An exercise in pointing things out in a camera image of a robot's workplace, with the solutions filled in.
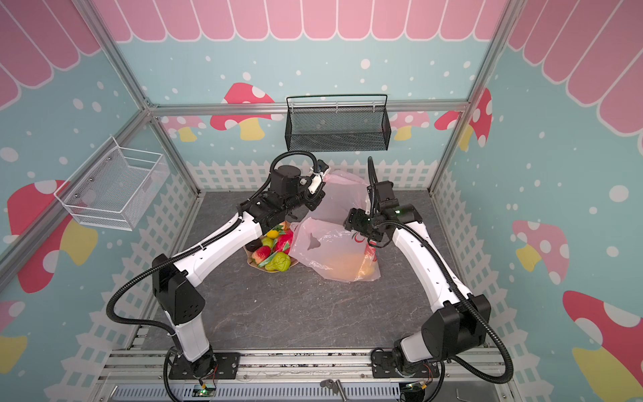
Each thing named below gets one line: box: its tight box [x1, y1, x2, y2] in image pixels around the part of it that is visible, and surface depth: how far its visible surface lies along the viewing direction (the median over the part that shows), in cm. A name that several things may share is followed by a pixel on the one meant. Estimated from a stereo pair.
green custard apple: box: [264, 252, 292, 273], surface depth 88 cm
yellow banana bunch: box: [357, 260, 376, 279], surface depth 89 cm
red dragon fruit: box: [275, 229, 294, 255], surface depth 93 cm
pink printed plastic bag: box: [288, 170, 381, 284], surface depth 84 cm
